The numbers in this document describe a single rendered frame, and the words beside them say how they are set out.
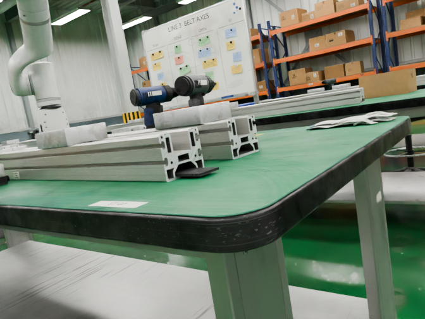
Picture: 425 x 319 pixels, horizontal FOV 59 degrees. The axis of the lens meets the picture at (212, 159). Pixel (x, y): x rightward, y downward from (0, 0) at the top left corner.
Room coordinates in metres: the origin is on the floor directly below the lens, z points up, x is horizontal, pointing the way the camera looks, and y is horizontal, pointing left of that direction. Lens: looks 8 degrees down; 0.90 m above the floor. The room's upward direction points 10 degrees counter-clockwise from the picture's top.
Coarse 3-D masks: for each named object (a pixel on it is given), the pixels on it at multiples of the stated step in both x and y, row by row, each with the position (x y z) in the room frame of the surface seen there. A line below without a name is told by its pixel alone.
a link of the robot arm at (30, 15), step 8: (16, 0) 1.20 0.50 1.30; (24, 0) 1.18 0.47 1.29; (32, 0) 1.18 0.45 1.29; (40, 0) 1.20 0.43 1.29; (24, 8) 1.20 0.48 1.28; (32, 8) 1.20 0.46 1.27; (40, 8) 1.21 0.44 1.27; (48, 8) 1.25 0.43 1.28; (24, 16) 1.22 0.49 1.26; (32, 16) 1.22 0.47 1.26; (40, 16) 1.23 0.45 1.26; (48, 16) 1.26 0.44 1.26
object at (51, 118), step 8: (40, 112) 1.39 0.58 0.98; (48, 112) 1.40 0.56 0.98; (56, 112) 1.42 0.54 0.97; (64, 112) 1.45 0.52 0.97; (40, 120) 1.39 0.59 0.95; (48, 120) 1.39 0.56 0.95; (56, 120) 1.41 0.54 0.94; (64, 120) 1.44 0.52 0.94; (40, 128) 1.41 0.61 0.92; (48, 128) 1.39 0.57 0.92; (56, 128) 1.41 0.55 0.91
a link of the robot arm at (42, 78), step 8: (32, 64) 1.39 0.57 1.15; (40, 64) 1.39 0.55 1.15; (48, 64) 1.41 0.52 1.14; (32, 72) 1.39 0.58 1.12; (40, 72) 1.39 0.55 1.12; (48, 72) 1.40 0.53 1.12; (32, 80) 1.38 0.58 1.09; (40, 80) 1.39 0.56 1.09; (48, 80) 1.40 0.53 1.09; (56, 80) 1.44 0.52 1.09; (32, 88) 1.38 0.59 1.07; (40, 88) 1.39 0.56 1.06; (48, 88) 1.40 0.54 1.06; (56, 88) 1.42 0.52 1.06; (40, 96) 1.39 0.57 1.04; (48, 96) 1.39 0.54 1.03; (56, 96) 1.41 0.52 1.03
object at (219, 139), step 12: (228, 120) 0.81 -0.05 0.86; (240, 120) 0.87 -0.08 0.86; (252, 120) 0.87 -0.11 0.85; (132, 132) 1.05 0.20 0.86; (144, 132) 0.99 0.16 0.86; (204, 132) 0.86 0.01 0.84; (216, 132) 0.82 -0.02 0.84; (228, 132) 0.80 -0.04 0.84; (240, 132) 0.87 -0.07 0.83; (252, 132) 0.86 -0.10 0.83; (204, 144) 0.87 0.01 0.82; (216, 144) 0.84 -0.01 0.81; (228, 144) 0.82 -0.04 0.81; (240, 144) 0.83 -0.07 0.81; (252, 144) 0.86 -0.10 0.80; (204, 156) 0.86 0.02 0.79; (216, 156) 0.83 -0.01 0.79; (228, 156) 0.81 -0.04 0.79; (240, 156) 0.82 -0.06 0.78
